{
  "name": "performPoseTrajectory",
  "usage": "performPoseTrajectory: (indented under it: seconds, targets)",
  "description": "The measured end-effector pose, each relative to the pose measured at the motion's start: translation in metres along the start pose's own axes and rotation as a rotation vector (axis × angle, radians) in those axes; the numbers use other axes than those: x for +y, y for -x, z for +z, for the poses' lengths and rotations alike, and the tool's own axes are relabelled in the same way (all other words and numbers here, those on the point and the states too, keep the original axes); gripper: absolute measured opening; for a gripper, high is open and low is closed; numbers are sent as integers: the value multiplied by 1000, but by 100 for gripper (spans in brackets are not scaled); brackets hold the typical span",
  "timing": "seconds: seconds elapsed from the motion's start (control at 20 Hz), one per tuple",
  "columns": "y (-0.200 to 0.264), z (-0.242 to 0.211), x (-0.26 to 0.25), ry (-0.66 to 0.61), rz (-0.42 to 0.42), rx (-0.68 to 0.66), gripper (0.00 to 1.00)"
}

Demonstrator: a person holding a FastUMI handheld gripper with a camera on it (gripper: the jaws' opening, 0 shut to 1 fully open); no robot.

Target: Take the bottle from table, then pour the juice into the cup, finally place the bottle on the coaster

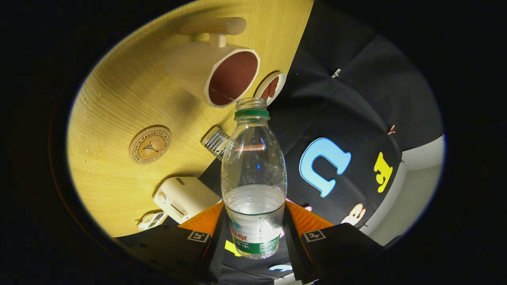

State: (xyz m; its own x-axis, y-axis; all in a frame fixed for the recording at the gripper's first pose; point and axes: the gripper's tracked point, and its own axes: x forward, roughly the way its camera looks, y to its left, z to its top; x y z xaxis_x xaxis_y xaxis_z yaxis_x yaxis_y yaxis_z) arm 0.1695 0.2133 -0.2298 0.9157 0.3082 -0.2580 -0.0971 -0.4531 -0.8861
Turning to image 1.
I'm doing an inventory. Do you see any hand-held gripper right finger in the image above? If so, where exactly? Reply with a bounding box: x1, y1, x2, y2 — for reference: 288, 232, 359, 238
283, 200, 396, 285

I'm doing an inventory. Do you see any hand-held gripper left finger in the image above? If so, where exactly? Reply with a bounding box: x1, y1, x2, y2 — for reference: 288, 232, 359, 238
119, 202, 228, 285

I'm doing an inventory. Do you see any clear plastic juice bottle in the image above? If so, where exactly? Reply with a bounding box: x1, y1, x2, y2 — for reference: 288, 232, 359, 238
221, 97, 288, 260

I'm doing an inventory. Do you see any round cork coaster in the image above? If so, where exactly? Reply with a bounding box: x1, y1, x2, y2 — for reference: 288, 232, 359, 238
129, 125, 172, 165

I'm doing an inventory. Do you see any cream cup with wooden handle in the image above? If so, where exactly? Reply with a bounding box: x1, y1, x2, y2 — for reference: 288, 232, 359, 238
164, 17, 261, 108

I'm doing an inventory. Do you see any cream toaster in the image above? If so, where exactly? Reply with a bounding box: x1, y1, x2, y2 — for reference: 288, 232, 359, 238
153, 177, 223, 224

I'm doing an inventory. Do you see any white divided bean dish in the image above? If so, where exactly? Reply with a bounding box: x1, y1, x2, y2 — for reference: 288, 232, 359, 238
137, 212, 169, 231

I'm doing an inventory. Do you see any ribbed clear glass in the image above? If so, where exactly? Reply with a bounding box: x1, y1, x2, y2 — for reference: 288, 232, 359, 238
201, 126, 231, 161

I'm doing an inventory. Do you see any wooden table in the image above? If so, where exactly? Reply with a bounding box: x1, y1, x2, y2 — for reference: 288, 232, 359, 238
67, 0, 314, 238

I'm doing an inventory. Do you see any oval white plate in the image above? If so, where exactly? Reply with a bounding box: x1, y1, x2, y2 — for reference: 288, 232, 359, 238
254, 72, 286, 105

